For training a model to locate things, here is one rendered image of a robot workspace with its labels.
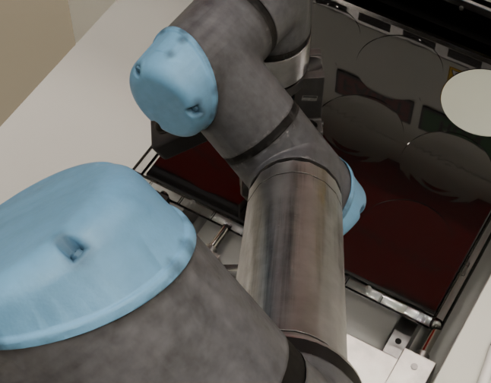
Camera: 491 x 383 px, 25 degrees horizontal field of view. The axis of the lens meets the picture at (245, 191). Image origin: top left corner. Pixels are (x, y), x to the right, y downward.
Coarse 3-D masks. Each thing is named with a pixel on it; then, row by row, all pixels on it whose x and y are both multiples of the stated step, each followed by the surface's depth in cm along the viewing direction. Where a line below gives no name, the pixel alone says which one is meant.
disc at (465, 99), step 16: (464, 80) 128; (480, 80) 128; (448, 96) 127; (464, 96) 127; (480, 96) 127; (448, 112) 126; (464, 112) 126; (480, 112) 126; (464, 128) 124; (480, 128) 124
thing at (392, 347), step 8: (400, 320) 116; (408, 320) 116; (400, 328) 115; (408, 328) 115; (416, 328) 115; (392, 336) 115; (400, 336) 115; (408, 336) 115; (392, 344) 114; (400, 344) 114; (408, 344) 115; (392, 352) 114; (400, 352) 114
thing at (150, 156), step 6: (150, 150) 122; (144, 156) 122; (150, 156) 122; (156, 156) 122; (138, 162) 121; (144, 162) 121; (150, 162) 122; (132, 168) 121; (138, 168) 121; (144, 168) 121
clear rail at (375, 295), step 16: (144, 176) 120; (176, 192) 119; (192, 208) 118; (208, 208) 118; (224, 224) 117; (240, 224) 116; (352, 288) 112; (384, 304) 111; (400, 304) 111; (416, 320) 110; (432, 320) 110
